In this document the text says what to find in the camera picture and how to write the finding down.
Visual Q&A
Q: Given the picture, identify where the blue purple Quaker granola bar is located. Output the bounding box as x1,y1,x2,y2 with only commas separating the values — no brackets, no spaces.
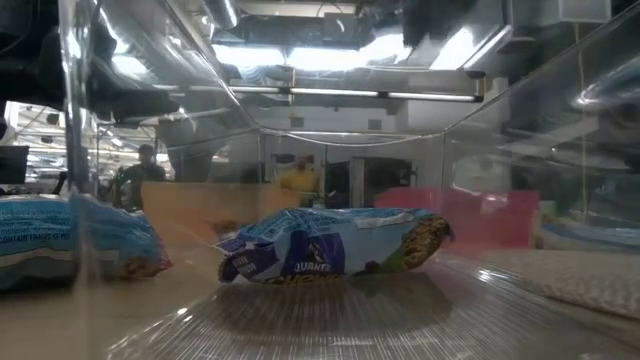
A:
217,207,456,286

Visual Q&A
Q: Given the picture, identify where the blue-wrapped granola bar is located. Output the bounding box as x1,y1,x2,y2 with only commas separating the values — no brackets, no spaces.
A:
542,222,640,251
0,193,174,294

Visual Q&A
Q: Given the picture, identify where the long ceiling tube light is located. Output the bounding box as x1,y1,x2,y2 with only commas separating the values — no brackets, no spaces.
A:
222,84,484,104

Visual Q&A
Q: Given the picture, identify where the dark open cabinet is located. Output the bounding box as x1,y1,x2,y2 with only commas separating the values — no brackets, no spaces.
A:
324,157,419,209

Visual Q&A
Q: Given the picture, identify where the red translucent bin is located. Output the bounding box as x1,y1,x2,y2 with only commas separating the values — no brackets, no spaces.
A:
373,187,541,251

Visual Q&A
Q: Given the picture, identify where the person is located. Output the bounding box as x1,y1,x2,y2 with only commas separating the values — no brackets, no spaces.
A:
278,157,321,206
112,143,169,211

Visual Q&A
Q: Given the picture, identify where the clear plastic container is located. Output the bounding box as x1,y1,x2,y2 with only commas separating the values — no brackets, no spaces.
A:
54,0,640,360

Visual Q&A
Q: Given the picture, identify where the black monitor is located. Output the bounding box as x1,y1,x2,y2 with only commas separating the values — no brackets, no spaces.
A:
0,144,30,186

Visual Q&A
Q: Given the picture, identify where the silver ceiling duct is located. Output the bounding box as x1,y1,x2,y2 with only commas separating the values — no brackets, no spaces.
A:
207,0,241,29

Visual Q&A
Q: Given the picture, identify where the round woven rope mat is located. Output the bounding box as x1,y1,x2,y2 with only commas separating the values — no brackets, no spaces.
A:
474,247,640,321

